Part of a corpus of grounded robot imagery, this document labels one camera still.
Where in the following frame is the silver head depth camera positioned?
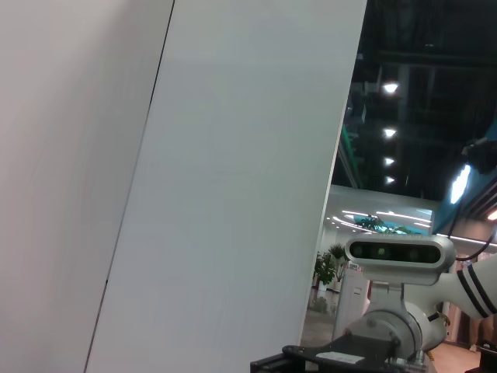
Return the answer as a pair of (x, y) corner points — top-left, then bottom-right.
(344, 234), (457, 287)

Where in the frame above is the bright oblong ceiling lamp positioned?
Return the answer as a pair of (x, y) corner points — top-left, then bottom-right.
(448, 162), (473, 205)

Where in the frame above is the white standing cabinet unit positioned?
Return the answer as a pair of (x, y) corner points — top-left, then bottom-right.
(334, 267), (370, 343)

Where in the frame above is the black hanging cable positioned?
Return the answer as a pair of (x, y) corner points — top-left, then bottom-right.
(446, 182), (497, 262)

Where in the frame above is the black ceiling-mounted camera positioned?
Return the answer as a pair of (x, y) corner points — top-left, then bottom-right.
(461, 136), (497, 175)

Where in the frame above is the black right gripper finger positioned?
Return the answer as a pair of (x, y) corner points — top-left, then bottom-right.
(250, 356), (308, 373)

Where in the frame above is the small green potted plant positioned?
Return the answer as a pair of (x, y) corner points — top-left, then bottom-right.
(312, 251), (335, 291)

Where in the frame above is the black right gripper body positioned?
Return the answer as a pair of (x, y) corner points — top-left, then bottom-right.
(281, 333), (401, 373)

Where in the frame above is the white head camera mount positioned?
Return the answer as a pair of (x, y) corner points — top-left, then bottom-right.
(363, 278), (407, 314)

